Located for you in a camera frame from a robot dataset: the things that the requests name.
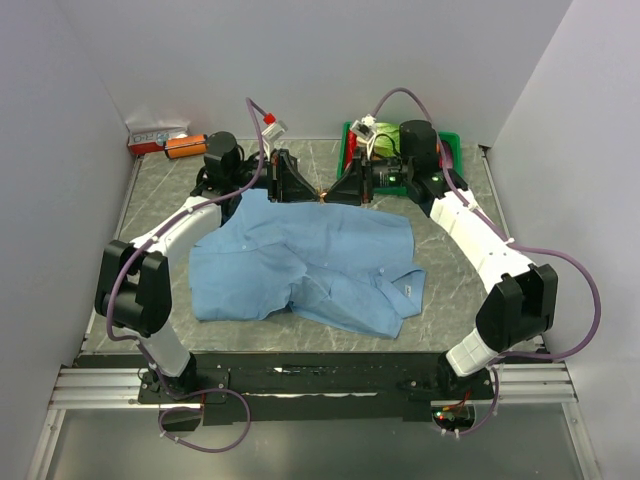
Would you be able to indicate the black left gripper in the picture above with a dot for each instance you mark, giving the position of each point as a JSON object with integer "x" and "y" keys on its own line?
{"x": 285, "y": 184}

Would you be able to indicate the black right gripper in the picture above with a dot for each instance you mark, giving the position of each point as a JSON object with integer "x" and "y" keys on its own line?
{"x": 355, "y": 186}

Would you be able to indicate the light blue shirt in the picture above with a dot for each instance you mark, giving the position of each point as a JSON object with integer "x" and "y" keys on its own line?
{"x": 343, "y": 266}

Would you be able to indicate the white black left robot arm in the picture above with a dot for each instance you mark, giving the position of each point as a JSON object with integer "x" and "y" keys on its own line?
{"x": 134, "y": 286}

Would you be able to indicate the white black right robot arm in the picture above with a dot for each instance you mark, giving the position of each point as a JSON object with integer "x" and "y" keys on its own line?
{"x": 521, "y": 296}

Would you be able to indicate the red chili pepper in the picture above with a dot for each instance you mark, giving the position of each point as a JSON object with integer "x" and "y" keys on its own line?
{"x": 350, "y": 148}

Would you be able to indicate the green white cabbage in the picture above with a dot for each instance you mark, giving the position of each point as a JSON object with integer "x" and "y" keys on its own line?
{"x": 387, "y": 140}

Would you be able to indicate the purple eggplant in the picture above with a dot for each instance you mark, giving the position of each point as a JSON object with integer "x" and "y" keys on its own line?
{"x": 447, "y": 155}

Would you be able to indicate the green plastic crate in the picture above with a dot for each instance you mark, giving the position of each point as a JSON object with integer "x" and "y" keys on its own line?
{"x": 450, "y": 140}

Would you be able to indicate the orange cylindrical bottle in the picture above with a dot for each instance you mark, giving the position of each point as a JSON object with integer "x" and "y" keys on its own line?
{"x": 181, "y": 147}

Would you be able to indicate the red white carton box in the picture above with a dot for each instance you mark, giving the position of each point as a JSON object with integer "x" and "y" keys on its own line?
{"x": 151, "y": 139}

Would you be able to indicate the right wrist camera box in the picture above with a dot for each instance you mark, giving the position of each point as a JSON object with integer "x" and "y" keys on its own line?
{"x": 364, "y": 129}

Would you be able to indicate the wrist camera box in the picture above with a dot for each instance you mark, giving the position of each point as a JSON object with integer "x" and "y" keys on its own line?
{"x": 274, "y": 128}
{"x": 364, "y": 129}

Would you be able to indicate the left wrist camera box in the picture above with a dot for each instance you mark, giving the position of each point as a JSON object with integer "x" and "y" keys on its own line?
{"x": 274, "y": 128}

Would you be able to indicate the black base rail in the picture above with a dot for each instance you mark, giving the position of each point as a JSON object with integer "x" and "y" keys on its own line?
{"x": 262, "y": 386}

